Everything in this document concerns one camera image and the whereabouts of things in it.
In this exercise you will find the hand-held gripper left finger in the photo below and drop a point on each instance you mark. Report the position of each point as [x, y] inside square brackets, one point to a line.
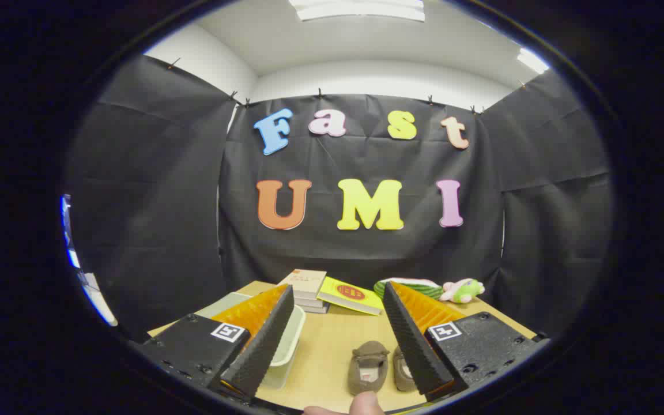
[263, 346]

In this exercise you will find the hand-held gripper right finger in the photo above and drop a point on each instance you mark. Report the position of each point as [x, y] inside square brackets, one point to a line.
[412, 340]

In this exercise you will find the cream storage box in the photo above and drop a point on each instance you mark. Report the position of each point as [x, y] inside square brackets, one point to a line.
[289, 346]

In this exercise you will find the brown fuzzy shoe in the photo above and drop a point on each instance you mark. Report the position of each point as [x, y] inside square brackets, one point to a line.
[366, 354]
[402, 372]

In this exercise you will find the watermelon slice plush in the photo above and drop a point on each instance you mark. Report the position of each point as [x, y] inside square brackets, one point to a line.
[418, 288]

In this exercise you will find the thin grey book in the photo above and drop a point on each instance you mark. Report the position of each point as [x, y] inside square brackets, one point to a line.
[312, 301]
[316, 309]

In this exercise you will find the pink and green plush toy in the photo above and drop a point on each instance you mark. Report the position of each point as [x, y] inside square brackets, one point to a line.
[464, 291]

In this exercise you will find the beige book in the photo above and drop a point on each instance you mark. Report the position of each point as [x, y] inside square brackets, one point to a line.
[304, 281]

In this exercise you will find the yellow book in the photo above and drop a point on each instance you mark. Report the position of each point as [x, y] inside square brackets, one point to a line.
[349, 294]

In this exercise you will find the ceiling light panel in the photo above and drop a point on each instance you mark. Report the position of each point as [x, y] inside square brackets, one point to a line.
[532, 60]
[361, 8]

